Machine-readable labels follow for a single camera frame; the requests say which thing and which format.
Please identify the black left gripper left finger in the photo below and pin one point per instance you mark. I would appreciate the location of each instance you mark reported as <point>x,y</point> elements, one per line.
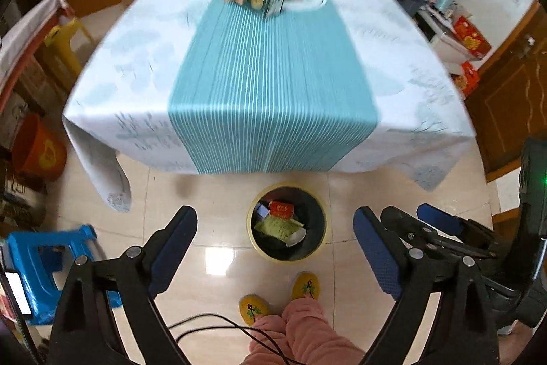
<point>149,274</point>

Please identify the yellow plastic stool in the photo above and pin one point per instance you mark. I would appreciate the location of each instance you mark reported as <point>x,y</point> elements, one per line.
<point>62,63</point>

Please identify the yellow embroidered right slipper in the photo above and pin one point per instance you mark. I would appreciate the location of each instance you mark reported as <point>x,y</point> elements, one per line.
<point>306,285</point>

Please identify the pink cloth side table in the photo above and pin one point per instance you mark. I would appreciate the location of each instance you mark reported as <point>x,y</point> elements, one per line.
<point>24,38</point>

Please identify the pink trouser leg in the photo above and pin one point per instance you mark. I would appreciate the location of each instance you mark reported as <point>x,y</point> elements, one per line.
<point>303,334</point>

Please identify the right human hand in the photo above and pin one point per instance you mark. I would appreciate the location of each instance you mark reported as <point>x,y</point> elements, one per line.
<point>512,345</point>

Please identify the red plastic bucket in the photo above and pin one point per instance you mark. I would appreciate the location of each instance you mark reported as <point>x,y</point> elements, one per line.
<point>37,151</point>

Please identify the red glossy box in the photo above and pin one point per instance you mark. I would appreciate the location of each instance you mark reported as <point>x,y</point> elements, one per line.
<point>281,210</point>

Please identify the red gift box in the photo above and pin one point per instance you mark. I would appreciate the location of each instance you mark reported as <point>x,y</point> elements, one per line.
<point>471,38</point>

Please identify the blue plastic stool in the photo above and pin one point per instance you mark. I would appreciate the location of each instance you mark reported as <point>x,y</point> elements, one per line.
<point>34,258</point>

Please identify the white teal patterned tablecloth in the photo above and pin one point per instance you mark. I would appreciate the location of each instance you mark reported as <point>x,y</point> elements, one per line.
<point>211,87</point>

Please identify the yellow round trash bin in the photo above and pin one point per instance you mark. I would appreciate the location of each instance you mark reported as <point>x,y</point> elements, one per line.
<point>288,241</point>

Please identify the wooden door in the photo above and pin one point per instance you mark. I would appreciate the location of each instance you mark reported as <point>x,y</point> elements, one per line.
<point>509,104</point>

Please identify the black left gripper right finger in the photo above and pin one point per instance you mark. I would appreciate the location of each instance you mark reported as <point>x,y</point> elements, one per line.
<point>399,275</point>

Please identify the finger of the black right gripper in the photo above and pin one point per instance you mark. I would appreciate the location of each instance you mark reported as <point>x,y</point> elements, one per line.
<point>469,232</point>
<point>413,231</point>

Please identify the white smartphone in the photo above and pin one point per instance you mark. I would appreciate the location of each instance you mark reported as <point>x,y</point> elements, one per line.
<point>17,290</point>

